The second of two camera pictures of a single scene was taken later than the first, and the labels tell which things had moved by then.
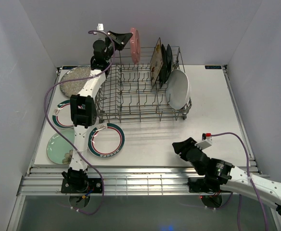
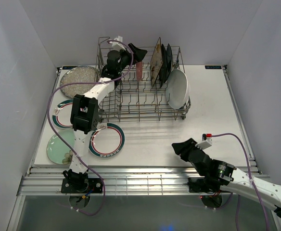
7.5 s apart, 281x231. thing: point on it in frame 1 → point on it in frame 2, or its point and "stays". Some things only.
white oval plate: [178, 89] stays
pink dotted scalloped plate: [135, 44] → [139, 71]
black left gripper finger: [121, 38] → [138, 54]
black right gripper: [182, 147] stays
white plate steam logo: [106, 140] stays
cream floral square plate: [156, 62] stays
